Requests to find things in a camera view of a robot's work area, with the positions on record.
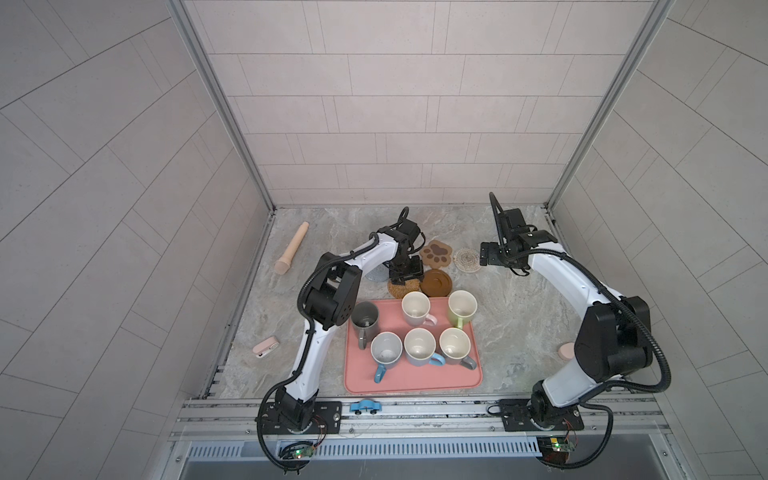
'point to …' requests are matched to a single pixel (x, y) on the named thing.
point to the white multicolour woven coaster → (466, 260)
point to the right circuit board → (555, 449)
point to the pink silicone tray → (402, 378)
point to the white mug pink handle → (415, 307)
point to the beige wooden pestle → (282, 265)
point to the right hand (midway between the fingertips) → (494, 254)
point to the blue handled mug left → (386, 349)
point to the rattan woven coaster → (399, 290)
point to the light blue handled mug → (419, 348)
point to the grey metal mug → (365, 322)
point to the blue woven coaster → (379, 274)
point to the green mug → (462, 305)
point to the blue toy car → (365, 405)
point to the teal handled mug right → (455, 346)
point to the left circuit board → (296, 451)
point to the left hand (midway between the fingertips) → (422, 278)
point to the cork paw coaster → (437, 254)
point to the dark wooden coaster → (436, 283)
